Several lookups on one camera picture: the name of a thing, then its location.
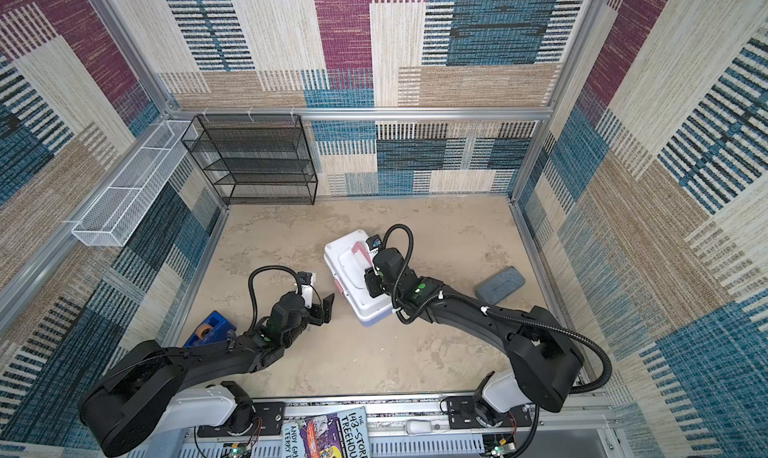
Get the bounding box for white and blue toolbox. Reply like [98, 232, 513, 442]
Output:
[324, 229, 393, 327]

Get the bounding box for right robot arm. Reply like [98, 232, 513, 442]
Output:
[364, 225, 613, 427]

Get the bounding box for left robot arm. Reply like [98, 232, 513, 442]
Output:
[78, 265, 335, 457]

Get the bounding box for blue tape dispenser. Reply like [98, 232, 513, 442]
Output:
[183, 311, 237, 348]

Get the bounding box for colourful treehouse book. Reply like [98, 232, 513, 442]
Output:
[280, 407, 372, 458]

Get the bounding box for grey sponge block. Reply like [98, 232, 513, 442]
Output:
[474, 267, 526, 305]

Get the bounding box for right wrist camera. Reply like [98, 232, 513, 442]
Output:
[365, 234, 382, 259]

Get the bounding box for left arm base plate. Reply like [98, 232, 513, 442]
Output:
[197, 401, 286, 439]

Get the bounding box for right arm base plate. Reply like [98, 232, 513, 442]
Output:
[439, 394, 532, 429]

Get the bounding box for black wire mesh shelf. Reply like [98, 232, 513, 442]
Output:
[181, 114, 318, 205]

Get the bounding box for white wire mesh basket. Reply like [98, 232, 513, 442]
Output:
[72, 120, 190, 247]

